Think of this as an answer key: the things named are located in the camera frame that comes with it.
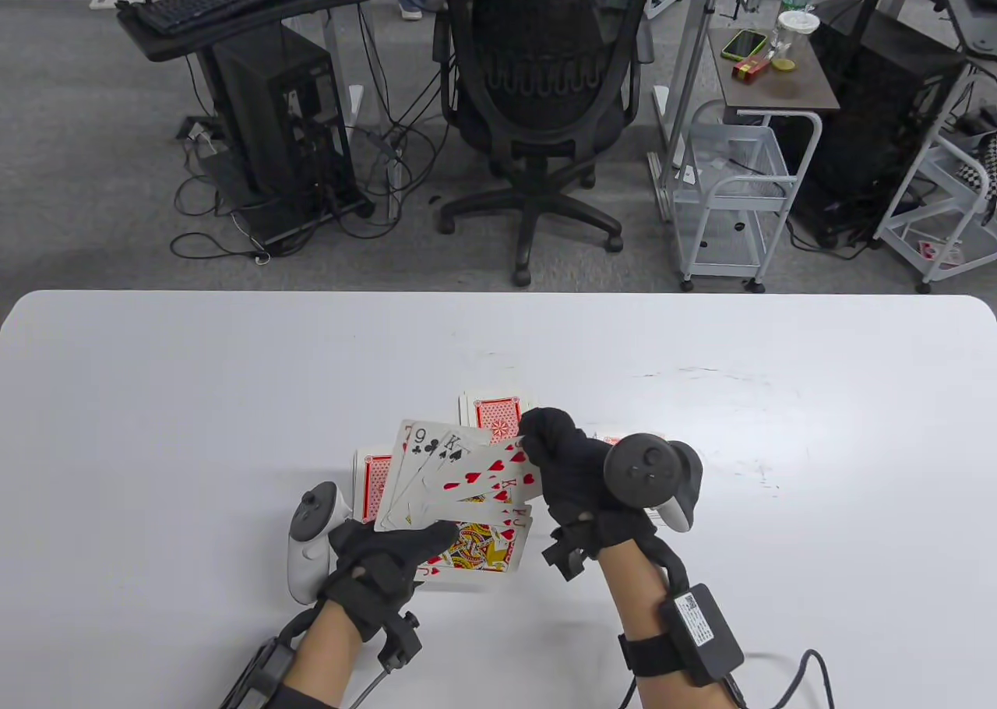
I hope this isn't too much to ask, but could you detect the person's right hand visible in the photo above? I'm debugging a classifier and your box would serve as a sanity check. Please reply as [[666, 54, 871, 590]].
[[518, 407, 664, 583]]

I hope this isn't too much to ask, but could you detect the person's left hand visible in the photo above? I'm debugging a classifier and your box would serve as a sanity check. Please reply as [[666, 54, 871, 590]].
[[319, 518, 462, 644]]

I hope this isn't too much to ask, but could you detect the card pile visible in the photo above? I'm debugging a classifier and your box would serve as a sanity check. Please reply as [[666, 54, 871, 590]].
[[596, 431, 675, 529], [354, 450, 395, 524], [458, 390, 526, 439]]

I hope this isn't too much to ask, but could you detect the red-backed playing card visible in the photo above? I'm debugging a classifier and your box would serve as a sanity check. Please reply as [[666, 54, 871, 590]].
[[374, 419, 544, 574]]

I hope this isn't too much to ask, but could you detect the person's left forearm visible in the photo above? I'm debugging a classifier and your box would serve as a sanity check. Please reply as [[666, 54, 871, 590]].
[[294, 601, 367, 709]]

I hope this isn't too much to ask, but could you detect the grey tracking controller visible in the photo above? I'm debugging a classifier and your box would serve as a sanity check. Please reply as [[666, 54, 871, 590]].
[[604, 434, 703, 534], [287, 481, 351, 606]]

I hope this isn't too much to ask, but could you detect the black mesh office chair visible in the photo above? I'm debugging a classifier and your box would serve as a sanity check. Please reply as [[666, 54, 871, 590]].
[[432, 0, 657, 287]]

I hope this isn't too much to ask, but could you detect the brown side table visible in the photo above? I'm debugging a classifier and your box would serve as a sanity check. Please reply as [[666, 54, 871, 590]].
[[707, 27, 840, 115]]

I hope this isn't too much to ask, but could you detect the green-cased phone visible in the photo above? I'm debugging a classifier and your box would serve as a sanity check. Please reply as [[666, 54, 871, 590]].
[[721, 29, 768, 61]]

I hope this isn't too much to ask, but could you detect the black computer tower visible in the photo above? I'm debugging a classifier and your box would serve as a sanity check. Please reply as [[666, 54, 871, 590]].
[[209, 25, 361, 220], [787, 0, 974, 252]]

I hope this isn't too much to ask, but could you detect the glass jar white lid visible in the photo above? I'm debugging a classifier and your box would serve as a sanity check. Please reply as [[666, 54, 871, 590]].
[[771, 12, 820, 72]]

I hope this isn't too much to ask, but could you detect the black white checkered cloth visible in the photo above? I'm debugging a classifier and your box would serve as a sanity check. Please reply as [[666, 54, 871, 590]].
[[954, 136, 997, 200]]

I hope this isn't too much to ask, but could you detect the black wrist module cable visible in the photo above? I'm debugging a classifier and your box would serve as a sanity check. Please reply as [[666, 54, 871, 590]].
[[351, 665, 390, 709], [728, 649, 836, 709]]

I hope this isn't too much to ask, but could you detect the tangle of black floor cables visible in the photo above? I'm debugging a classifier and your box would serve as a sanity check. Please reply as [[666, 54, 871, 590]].
[[170, 113, 439, 266]]

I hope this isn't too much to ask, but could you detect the white wire cart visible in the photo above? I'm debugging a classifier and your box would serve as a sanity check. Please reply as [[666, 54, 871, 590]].
[[872, 74, 997, 294], [668, 100, 825, 295]]

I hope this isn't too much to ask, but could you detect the silver metal post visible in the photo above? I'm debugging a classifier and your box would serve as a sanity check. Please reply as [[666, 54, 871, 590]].
[[648, 0, 731, 223]]

